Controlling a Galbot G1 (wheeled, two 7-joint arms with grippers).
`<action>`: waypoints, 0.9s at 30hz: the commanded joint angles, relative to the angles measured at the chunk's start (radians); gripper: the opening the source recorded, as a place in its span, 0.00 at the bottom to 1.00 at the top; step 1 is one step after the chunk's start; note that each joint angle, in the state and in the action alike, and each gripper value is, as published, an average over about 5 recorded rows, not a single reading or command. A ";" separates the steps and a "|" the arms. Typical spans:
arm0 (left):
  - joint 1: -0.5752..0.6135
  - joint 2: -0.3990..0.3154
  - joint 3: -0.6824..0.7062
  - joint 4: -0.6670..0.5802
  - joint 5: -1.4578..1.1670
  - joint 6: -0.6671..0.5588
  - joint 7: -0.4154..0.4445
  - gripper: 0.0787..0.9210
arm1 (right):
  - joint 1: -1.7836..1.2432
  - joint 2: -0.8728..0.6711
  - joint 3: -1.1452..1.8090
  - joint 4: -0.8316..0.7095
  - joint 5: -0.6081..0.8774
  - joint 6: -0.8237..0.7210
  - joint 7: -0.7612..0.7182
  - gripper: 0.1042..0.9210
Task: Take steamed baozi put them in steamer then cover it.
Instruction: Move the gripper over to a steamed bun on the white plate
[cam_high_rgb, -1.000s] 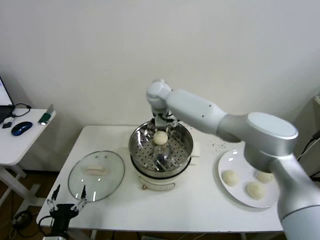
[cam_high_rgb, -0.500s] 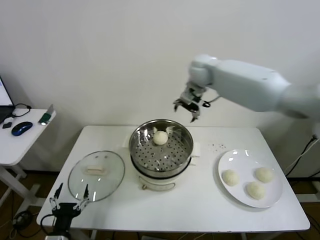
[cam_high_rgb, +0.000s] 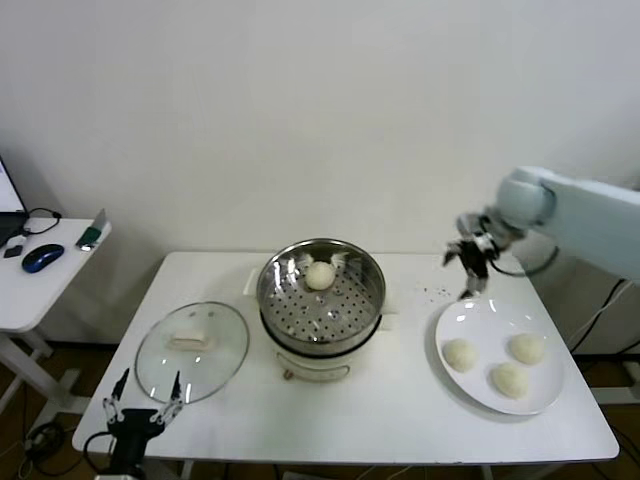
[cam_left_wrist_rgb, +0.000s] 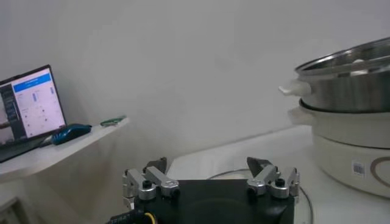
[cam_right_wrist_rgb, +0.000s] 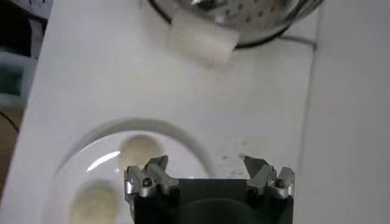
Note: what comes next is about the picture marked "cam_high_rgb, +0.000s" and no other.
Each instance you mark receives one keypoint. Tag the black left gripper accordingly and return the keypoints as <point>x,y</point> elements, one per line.
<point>132,430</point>

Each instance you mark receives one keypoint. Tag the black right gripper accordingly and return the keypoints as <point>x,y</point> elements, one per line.
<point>477,257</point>

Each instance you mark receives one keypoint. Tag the white steamed baozi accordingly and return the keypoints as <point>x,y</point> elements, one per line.
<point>509,381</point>
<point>319,276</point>
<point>526,348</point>
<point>461,355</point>

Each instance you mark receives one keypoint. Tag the round glass pot lid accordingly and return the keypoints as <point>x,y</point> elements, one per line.
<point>220,350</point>

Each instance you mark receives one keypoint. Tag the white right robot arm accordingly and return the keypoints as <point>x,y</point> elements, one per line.
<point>590,220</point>

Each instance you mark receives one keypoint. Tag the perforated steel steamer basket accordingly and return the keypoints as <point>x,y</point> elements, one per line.
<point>372,280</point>

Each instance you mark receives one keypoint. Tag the steel steamer pot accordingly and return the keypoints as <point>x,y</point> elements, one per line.
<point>310,367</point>

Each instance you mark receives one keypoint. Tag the large white plate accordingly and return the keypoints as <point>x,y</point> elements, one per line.
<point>485,325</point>

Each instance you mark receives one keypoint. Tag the white side table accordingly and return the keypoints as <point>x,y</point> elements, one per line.
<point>50,280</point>

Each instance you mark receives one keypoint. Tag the green and white small tool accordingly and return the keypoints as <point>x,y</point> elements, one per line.
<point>90,237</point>

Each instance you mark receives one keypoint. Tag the blue computer mouse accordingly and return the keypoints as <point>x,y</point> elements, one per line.
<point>42,257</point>

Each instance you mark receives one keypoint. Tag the small black adapter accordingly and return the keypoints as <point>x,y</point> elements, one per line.
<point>12,251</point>

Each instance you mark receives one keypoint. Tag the white stand base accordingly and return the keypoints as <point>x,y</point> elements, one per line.
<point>620,397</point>

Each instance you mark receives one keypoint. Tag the black laptop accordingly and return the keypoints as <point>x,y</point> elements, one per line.
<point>7,192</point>

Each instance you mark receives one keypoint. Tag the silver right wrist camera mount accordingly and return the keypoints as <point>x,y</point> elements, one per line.
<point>470,222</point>

